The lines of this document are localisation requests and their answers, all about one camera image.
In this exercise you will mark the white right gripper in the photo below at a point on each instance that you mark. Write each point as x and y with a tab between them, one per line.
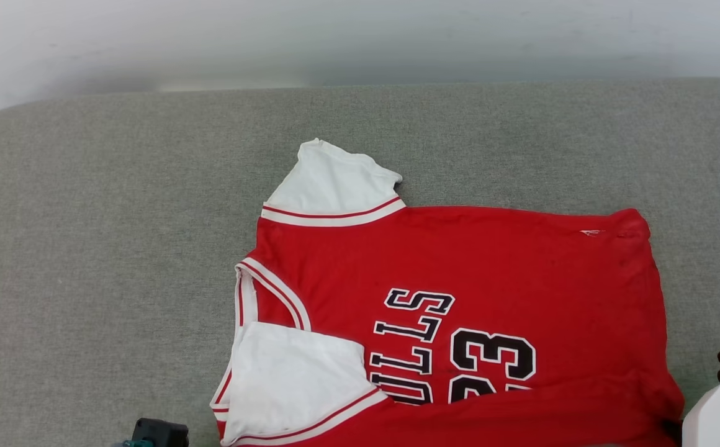
719	415

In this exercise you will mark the red white basketball jersey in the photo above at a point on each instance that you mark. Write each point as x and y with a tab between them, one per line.
472	310

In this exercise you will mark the grey fabric sofa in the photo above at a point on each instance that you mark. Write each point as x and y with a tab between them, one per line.
118	217

